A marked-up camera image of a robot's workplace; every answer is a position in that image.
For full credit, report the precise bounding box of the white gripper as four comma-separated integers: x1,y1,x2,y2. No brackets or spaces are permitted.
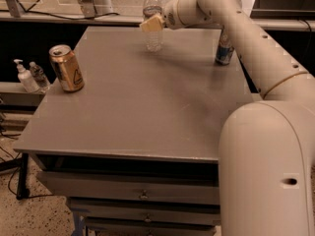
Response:
140,0,180,32

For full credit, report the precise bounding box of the clear plastic water bottle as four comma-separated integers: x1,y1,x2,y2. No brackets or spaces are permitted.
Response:
143,0,162,52

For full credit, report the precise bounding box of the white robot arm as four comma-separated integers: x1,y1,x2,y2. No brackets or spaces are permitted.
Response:
140,0,315,236

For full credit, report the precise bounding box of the small clear bottle on shelf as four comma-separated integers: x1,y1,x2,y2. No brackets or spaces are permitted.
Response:
30,62,50,92

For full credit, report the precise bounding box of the white pump sanitizer bottle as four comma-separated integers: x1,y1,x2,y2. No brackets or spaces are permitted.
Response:
14,59,39,92

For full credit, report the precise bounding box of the blue silver energy drink can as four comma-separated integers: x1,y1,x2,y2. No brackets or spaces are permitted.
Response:
215,29,234,65

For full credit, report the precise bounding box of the gold soda can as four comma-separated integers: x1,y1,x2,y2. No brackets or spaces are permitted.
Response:
49,44,85,92

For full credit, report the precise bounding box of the grey drawer cabinet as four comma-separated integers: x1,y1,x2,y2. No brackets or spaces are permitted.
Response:
14,27,251,236

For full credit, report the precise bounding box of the black table leg stand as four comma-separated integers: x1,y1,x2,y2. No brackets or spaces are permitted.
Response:
16,153,30,201

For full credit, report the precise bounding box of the black cable on ledge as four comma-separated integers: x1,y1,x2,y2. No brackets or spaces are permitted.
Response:
0,0,121,22

